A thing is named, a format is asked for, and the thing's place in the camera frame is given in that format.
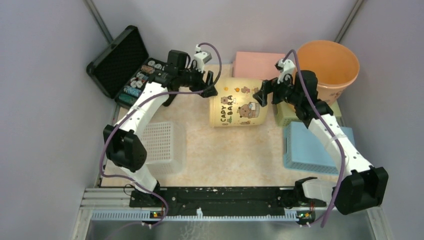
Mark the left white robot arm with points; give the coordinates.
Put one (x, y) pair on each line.
(143, 110)

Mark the black case with parts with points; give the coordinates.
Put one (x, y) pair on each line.
(124, 68)

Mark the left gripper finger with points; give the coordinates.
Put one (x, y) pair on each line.
(209, 92)
(210, 85)

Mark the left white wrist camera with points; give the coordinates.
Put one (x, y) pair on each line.
(200, 58)

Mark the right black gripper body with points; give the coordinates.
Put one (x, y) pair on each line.
(282, 92)

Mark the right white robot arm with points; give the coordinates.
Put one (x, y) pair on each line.
(360, 185)

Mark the green plastic basket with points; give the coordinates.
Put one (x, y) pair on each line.
(284, 114)

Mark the orange capybara bucket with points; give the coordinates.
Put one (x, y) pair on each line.
(335, 66)

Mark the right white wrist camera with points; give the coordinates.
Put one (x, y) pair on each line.
(286, 68)

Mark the blue plastic basket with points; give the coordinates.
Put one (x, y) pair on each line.
(303, 151)

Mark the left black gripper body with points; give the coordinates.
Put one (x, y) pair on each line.
(192, 79)

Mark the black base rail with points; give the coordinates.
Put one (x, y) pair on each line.
(234, 201)

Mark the white slotted cable duct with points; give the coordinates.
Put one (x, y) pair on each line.
(147, 216)

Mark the white perforated plastic basket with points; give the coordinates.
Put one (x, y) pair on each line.
(160, 147)

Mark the yellow capybara bucket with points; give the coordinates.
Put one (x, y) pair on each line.
(234, 105)

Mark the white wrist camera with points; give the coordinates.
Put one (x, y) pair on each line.
(286, 68)
(200, 58)

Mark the pink plastic basket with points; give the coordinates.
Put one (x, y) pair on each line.
(256, 65)

